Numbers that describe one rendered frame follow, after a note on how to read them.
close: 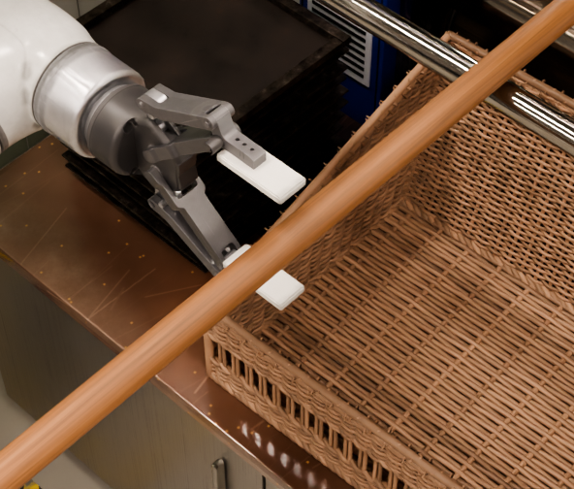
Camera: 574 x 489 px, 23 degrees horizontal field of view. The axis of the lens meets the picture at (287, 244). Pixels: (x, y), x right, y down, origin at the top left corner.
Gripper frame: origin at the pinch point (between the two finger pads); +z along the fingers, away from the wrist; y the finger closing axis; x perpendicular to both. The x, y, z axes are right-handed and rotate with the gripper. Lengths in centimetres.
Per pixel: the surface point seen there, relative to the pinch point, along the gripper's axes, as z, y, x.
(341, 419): -5, 49, -15
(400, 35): -10.3, 1.9, -27.2
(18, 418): -74, 119, -11
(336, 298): -22, 60, -34
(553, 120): 7.1, 1.7, -27.6
